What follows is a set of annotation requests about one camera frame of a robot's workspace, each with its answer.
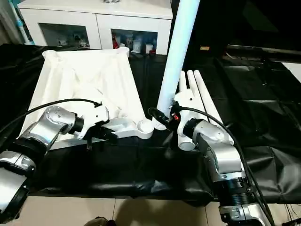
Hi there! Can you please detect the white glass-door cabinet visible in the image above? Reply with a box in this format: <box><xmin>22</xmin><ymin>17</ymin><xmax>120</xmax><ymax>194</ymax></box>
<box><xmin>16</xmin><ymin>0</ymin><xmax>174</xmax><ymax>55</ymax></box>

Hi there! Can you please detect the black metal rail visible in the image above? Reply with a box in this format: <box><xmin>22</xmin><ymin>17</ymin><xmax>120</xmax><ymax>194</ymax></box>
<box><xmin>225</xmin><ymin>44</ymin><xmax>301</xmax><ymax>63</ymax></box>

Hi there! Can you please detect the white plastic table leg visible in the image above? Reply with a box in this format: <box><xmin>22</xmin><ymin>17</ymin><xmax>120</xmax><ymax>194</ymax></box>
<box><xmin>177</xmin><ymin>71</ymin><xmax>196</xmax><ymax>152</ymax></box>
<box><xmin>155</xmin><ymin>0</ymin><xmax>202</xmax><ymax>131</ymax></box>
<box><xmin>187</xmin><ymin>70</ymin><xmax>207</xmax><ymax>111</ymax></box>
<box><xmin>193</xmin><ymin>70</ymin><xmax>224</xmax><ymax>129</ymax></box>

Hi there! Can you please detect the grey curtain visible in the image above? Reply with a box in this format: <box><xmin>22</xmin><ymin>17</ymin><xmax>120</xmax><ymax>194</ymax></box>
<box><xmin>0</xmin><ymin>0</ymin><xmax>30</xmax><ymax>46</ymax></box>

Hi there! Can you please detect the white board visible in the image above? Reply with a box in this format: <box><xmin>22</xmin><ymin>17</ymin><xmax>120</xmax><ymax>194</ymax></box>
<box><xmin>281</xmin><ymin>61</ymin><xmax>301</xmax><ymax>84</ymax></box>

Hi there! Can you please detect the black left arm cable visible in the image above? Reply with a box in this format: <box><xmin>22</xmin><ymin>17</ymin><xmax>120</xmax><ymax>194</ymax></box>
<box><xmin>0</xmin><ymin>98</ymin><xmax>103</xmax><ymax>136</ymax></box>

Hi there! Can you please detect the black mat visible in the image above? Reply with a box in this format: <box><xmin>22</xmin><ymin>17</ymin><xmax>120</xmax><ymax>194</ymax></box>
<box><xmin>0</xmin><ymin>42</ymin><xmax>301</xmax><ymax>205</ymax></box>

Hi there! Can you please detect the white plastic table top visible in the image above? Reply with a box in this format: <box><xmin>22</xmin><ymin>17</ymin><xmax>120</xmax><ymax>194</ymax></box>
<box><xmin>21</xmin><ymin>47</ymin><xmax>155</xmax><ymax>150</ymax></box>

